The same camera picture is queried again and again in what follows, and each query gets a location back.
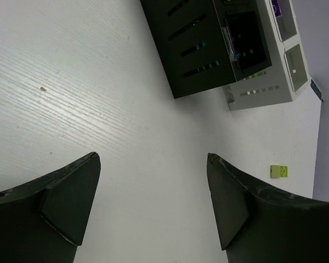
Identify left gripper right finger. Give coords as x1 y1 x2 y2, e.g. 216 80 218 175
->
207 153 329 262

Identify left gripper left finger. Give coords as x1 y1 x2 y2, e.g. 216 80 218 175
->
0 152 100 262

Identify green lego brick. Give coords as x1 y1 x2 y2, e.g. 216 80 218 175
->
270 165 288 179

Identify purple long lego brick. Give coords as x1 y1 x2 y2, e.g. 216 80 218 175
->
271 0 282 18

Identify white slotted container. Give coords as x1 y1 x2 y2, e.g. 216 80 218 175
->
223 1 311 111

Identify black slotted container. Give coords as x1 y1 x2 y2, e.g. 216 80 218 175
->
139 0 273 100

